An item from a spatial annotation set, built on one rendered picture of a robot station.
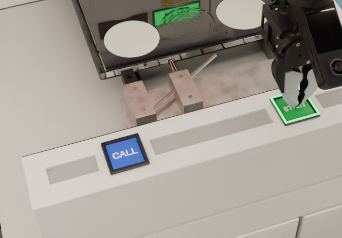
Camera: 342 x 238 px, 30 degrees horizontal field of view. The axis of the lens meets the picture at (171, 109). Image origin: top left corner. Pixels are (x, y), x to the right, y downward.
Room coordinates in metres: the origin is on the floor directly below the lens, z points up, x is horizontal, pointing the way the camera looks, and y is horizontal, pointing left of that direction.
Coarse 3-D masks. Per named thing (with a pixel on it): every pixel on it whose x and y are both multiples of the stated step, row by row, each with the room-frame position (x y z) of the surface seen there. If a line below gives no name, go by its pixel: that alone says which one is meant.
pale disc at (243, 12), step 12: (228, 0) 0.98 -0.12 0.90; (240, 0) 0.97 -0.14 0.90; (252, 0) 0.97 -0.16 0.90; (216, 12) 0.94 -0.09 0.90; (228, 12) 0.94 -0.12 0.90; (240, 12) 0.94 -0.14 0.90; (252, 12) 0.94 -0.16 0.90; (228, 24) 0.90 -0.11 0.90; (240, 24) 0.90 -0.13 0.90; (252, 24) 0.90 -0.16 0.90
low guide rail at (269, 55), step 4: (264, 40) 0.91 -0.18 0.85; (260, 44) 0.93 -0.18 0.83; (264, 44) 0.91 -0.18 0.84; (264, 48) 0.91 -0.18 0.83; (268, 48) 0.89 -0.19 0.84; (264, 52) 0.91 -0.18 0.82; (268, 52) 0.89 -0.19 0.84; (272, 52) 0.88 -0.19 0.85; (276, 52) 0.88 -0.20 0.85; (268, 56) 0.89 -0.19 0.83; (272, 56) 0.88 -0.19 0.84
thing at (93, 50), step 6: (72, 0) 0.99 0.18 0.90; (78, 6) 0.97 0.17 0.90; (78, 12) 0.95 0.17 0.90; (78, 18) 0.94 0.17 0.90; (84, 18) 0.94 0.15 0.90; (84, 24) 0.92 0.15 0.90; (84, 30) 0.90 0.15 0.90; (84, 36) 0.89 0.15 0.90; (90, 36) 0.88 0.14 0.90; (90, 42) 0.87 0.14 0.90; (90, 48) 0.85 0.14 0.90; (96, 48) 0.85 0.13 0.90; (96, 54) 0.84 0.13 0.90; (96, 60) 0.82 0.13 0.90; (96, 66) 0.81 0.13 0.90; (102, 66) 0.81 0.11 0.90; (102, 72) 0.79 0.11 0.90; (102, 78) 0.78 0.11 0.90
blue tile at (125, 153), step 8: (112, 144) 0.58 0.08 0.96; (120, 144) 0.58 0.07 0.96; (128, 144) 0.58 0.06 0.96; (136, 144) 0.58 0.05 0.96; (112, 152) 0.56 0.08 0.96; (120, 152) 0.56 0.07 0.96; (128, 152) 0.56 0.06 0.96; (136, 152) 0.56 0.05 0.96; (112, 160) 0.55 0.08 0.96; (120, 160) 0.55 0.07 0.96; (128, 160) 0.55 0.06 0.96; (136, 160) 0.55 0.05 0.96; (144, 160) 0.55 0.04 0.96; (112, 168) 0.54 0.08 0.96
